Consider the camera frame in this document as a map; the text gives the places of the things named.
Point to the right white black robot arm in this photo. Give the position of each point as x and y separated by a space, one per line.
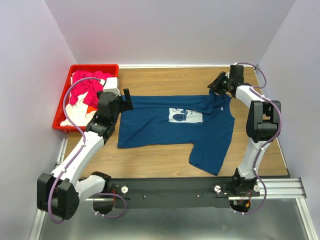
263 125

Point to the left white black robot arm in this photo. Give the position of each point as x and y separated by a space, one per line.
60 192

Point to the magenta t shirt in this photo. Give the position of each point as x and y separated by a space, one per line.
90 87

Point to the blue printed t shirt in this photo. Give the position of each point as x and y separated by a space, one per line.
205 121

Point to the orange t shirt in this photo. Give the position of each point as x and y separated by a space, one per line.
90 109

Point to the red plastic bin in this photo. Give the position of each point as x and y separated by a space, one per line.
112 69

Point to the white t shirt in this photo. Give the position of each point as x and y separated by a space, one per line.
78 112

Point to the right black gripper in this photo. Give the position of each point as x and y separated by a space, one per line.
215 85

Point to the aluminium frame rail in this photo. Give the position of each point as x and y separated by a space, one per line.
54 157

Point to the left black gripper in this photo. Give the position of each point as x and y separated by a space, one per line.
126 105

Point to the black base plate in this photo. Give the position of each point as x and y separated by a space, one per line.
178 192

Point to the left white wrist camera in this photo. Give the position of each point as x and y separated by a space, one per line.
112 85

